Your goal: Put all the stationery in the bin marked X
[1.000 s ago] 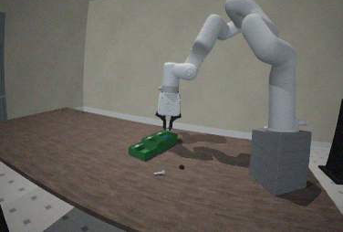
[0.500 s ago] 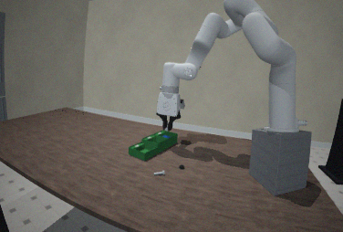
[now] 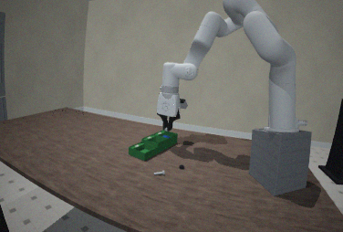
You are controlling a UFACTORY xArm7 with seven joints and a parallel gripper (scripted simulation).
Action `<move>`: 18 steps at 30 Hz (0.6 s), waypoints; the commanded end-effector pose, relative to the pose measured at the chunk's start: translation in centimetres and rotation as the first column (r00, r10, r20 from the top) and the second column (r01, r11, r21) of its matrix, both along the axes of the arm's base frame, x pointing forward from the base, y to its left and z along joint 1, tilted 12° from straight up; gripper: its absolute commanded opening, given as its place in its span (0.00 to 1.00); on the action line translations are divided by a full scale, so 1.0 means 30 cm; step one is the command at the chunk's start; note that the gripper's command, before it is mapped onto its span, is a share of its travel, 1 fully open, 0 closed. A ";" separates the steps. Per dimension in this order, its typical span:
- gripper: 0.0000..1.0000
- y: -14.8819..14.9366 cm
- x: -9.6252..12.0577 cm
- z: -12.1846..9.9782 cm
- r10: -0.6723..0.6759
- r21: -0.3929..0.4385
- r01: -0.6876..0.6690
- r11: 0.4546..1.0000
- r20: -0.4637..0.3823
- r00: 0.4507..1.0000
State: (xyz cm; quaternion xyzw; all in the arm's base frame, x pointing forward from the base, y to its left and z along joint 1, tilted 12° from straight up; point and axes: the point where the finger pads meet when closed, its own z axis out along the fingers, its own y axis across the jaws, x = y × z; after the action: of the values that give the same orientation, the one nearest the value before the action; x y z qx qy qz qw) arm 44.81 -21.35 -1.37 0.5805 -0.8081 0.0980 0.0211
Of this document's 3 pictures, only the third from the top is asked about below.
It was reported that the green rack of bins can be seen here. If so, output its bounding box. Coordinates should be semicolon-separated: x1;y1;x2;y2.
129;130;178;161

